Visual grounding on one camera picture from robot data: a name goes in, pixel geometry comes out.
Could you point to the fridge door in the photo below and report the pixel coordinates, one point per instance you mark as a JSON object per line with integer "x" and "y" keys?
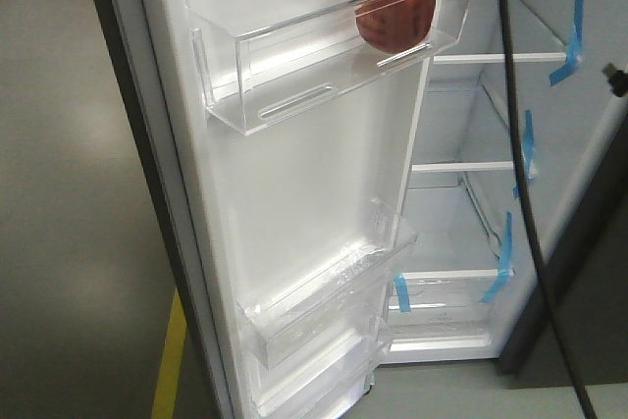
{"x": 234, "y": 207}

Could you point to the red yellow apple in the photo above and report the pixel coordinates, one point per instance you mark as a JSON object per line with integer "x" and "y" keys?
{"x": 394, "y": 26}

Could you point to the lower glass fridge shelf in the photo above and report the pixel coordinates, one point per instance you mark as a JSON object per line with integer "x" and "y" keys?
{"x": 452, "y": 240}

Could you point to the glass fridge shelf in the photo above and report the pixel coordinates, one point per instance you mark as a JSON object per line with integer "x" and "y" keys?
{"x": 452, "y": 240}
{"x": 533, "y": 40}
{"x": 461, "y": 130}

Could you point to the middle glass fridge shelf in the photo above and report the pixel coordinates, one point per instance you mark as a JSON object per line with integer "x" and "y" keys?
{"x": 461, "y": 130}

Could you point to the grey fridge body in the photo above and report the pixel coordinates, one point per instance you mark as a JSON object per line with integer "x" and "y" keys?
{"x": 579, "y": 200}

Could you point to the upper glass fridge shelf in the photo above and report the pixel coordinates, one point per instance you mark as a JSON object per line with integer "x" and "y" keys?
{"x": 533, "y": 40}

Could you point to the clear middle door bin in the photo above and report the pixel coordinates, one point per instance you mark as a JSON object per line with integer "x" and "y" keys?
{"x": 313, "y": 289}

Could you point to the clear door bin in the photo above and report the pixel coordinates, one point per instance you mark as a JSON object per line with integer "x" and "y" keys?
{"x": 260, "y": 62}
{"x": 319, "y": 371}
{"x": 313, "y": 289}

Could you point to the clear upper door bin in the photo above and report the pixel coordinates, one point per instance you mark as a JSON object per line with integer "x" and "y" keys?
{"x": 260, "y": 62}

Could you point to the blue tape strip drawer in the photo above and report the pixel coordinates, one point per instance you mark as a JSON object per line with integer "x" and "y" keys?
{"x": 402, "y": 294}

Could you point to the clear crisper drawer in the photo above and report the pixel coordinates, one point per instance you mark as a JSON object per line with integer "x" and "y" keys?
{"x": 442, "y": 308}

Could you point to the clear lower door bin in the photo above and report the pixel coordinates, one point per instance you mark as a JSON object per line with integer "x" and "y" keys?
{"x": 319, "y": 371}

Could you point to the blue tape strip lower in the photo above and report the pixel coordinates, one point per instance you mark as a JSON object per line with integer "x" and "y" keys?
{"x": 504, "y": 262}

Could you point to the blue tape strip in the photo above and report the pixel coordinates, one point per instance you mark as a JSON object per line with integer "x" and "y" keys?
{"x": 528, "y": 147}
{"x": 573, "y": 54}
{"x": 504, "y": 262}

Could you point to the blue tape strip middle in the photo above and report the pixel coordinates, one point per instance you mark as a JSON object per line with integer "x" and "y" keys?
{"x": 528, "y": 147}

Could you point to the yellow floor tape line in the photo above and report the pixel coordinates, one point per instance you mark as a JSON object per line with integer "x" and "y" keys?
{"x": 90, "y": 325}

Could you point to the blue tape strip top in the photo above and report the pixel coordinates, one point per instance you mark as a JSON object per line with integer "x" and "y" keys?
{"x": 573, "y": 54}

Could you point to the black cable connector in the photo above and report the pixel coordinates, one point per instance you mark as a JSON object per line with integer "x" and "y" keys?
{"x": 617, "y": 80}

